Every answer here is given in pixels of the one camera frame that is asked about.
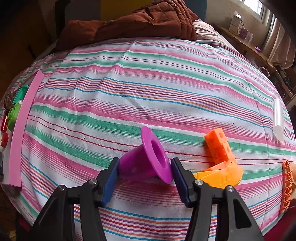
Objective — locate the translucent white tube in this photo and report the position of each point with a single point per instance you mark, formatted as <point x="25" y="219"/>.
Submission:
<point x="278" y="129"/>

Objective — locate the brown brush with yellow bristles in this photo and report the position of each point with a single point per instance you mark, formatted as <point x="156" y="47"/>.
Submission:
<point x="8" y="100"/>

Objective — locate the orange block toy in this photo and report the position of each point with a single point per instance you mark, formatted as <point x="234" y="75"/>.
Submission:
<point x="226" y="171"/>

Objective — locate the striped bedspread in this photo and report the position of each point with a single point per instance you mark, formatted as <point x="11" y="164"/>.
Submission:
<point x="93" y="100"/>

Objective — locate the grey yellow blue headboard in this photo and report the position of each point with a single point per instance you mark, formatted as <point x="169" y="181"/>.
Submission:
<point x="100" y="10"/>

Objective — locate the rust brown comforter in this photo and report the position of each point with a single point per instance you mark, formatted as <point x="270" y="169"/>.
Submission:
<point x="172" y="19"/>

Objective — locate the pink white tray box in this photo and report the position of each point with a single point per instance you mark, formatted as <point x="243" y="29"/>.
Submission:
<point x="12" y="152"/>

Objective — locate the wooden side shelf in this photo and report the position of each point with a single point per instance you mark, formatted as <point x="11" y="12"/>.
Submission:
<point x="248" y="47"/>

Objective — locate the orange hair claw clip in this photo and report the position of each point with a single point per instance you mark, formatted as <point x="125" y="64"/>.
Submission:
<point x="287" y="183"/>

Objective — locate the curtain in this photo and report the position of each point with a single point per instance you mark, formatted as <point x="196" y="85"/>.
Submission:
<point x="278" y="47"/>

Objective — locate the white box on shelf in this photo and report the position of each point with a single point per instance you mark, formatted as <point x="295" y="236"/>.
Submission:
<point x="236" y="23"/>

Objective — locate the window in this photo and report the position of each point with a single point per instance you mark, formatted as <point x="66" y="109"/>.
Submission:
<point x="254" y="6"/>

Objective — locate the magenta funnel spool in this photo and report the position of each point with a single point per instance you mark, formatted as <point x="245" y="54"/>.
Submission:
<point x="147" y="160"/>

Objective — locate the dark green plastic piece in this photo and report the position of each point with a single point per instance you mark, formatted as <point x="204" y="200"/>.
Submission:
<point x="20" y="94"/>

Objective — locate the small red toy piece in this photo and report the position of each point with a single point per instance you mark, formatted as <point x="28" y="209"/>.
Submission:
<point x="4" y="140"/>

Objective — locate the white green plug-in freshener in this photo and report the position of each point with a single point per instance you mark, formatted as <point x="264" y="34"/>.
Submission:
<point x="13" y="114"/>

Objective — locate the white pillow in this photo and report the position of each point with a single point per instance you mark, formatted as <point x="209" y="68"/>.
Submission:
<point x="204" y="31"/>

